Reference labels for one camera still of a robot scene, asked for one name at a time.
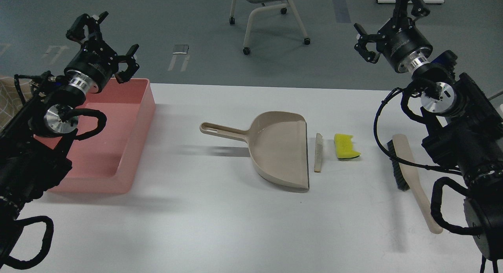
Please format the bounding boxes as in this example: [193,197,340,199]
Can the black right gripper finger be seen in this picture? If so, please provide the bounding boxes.
[390,0,430,28]
[353,24,382,64]

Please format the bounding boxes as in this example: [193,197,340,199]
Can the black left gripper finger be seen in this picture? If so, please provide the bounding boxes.
[110,44,140,84]
[65,11,108,44]

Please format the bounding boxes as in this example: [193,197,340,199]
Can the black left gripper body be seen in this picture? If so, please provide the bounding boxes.
[64,44,118,94]

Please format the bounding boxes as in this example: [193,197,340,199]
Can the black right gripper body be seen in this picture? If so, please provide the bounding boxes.
[376,18,433,73]

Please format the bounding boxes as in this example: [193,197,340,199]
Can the yellow sponge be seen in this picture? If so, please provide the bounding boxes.
[334,134,361,159]

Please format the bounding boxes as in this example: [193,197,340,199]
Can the toast bread slice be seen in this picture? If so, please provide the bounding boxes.
[314,133,323,173]

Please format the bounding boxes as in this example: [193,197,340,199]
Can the beige plastic dustpan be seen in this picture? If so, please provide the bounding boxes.
[200,111,310,191]

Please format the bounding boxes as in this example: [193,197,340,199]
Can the beige hand brush black bristles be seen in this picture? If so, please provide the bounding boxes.
[387,134,443,234]

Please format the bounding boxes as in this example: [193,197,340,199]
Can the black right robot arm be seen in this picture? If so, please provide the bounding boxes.
[354,0,502,273]

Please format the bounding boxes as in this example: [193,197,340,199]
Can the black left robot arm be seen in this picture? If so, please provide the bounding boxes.
[0,12,140,270]

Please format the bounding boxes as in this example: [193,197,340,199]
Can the pink plastic bin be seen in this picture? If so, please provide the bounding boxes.
[50,78,156,194]

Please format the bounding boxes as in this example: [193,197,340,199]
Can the beige checkered cloth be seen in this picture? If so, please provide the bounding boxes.
[0,75,32,131]

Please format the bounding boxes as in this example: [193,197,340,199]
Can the white chair with wheels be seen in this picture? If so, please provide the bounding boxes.
[229,0,311,55]

